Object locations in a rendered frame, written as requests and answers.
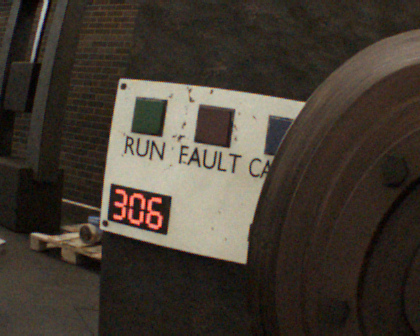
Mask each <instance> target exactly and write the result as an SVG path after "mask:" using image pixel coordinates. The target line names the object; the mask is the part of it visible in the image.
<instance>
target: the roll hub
mask: <svg viewBox="0 0 420 336"><path fill-rule="evenodd" d="M389 155H394V156H399V157H403V158H404V160H405V163H406V167H407V170H408V175H407V176H406V177H405V178H404V181H403V182H402V183H401V185H400V186H397V185H393V184H385V178H384V177H383V174H382V170H381V166H382V165H383V164H384V163H385V160H386V159H387V158H388V156H389ZM331 298H337V299H338V298H340V299H346V301H347V304H348V308H349V314H347V315H346V317H345V318H344V319H343V320H342V321H341V322H340V323H339V324H338V325H337V324H336V325H334V324H328V323H326V324H325V323H324V321H323V317H322V315H321V314H322V313H321V311H320V310H321V309H322V308H323V307H324V306H325V305H326V304H327V302H328V301H329V300H330V299H331ZM316 310H317V319H318V322H317V323H318V329H319V335H320V336H420V127H419V128H416V129H414V130H413V131H410V132H409V133H408V134H405V135H404V136H403V137H402V138H400V139H399V140H397V141H396V142H394V143H393V144H392V145H391V146H389V148H387V150H386V151H384V152H383V153H382V154H381V155H380V157H378V158H377V159H376V160H375V162H374V163H373V164H372V165H371V166H370V167H369V169H368V170H367V171H366V172H365V173H364V174H363V177H362V178H361V179H360V181H359V182H358V183H357V186H356V187H355V188H354V189H353V191H352V193H351V194H350V196H349V197H348V200H347V202H346V203H345V205H344V206H343V210H342V212H341V213H340V215H339V217H338V219H337V221H336V224H335V227H334V230H333V232H332V234H331V237H330V240H329V242H328V246H327V249H326V252H325V256H324V259H323V262H322V265H321V272H320V278H319V282H318V291H317V309H316Z"/></svg>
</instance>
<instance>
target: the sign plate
mask: <svg viewBox="0 0 420 336"><path fill-rule="evenodd" d="M136 99H142V100H148V101H150V100H155V101H161V102H165V106H164V112H163V119H162V125H161V132H160V134H156V133H150V132H145V131H143V132H139V131H134V130H132V125H133V119H134V111H135V105H136ZM303 105H305V103H301V102H296V101H294V100H288V99H282V98H275V97H268V96H261V95H254V94H249V93H246V92H240V91H233V90H226V89H219V88H204V87H198V86H190V85H183V84H177V83H173V84H169V83H163V82H155V81H152V82H149V81H142V80H129V79H121V80H120V82H119V87H118V89H117V96H116V103H115V109H114V117H113V123H112V127H111V132H110V137H109V144H108V151H107V165H106V173H105V179H104V187H103V193H102V194H103V201H102V207H101V221H100V229H102V230H106V231H109V232H113V233H117V234H121V235H125V236H128V237H131V238H133V239H137V240H140V241H145V242H148V243H152V244H157V245H161V246H164V247H169V248H173V249H178V250H181V251H185V252H190V253H194V254H198V255H202V256H206V257H215V258H219V259H222V260H227V261H231V262H236V263H237V262H239V263H243V264H246V261H247V250H248V242H249V234H250V229H251V224H252V219H253V216H254V214H255V210H256V207H257V203H258V200H259V196H260V191H261V187H262V185H263V182H264V180H265V177H266V174H267V172H268V169H269V167H270V165H271V162H272V160H273V158H274V156H275V154H273V153H269V152H266V146H267V139H268V132H269V127H270V118H271V117H272V118H279V119H285V120H288V121H291V122H293V120H294V119H295V117H296V116H297V115H298V113H299V111H300V110H301V109H302V106H303ZM200 107H206V108H213V109H220V110H226V111H231V112H232V113H231V119H230V126H229V127H230V133H229V140H228V145H227V144H214V143H208V142H202V141H196V140H195V137H196V130H197V123H198V116H199V110H200ZM116 190H121V191H125V192H124V195H127V198H126V205H125V204H124V195H123V194H119V193H116ZM133 194H139V195H143V199H145V206H144V209H143V208H141V205H142V198H137V197H133V199H134V202H133V206H130V201H131V196H133ZM152 197H153V198H158V199H161V200H162V202H156V201H152ZM149 200H151V201H152V204H151V211H156V212H160V216H162V224H161V227H159V226H158V222H159V216H158V215H154V214H150V210H148V203H149ZM115 202H117V203H121V204H124V206H123V207H124V208H126V213H125V217H122V211H123V207H119V206H115ZM129 209H132V215H131V219H133V220H138V221H140V220H139V219H140V212H144V213H143V220H142V222H141V221H140V224H136V223H131V219H129V216H128V214H129ZM148 213H149V214H150V217H151V218H150V224H153V225H155V226H158V229H157V228H153V227H149V223H147V216H148ZM114 215H117V216H121V217H122V220H120V219H115V218H114V217H113V216H114Z"/></svg>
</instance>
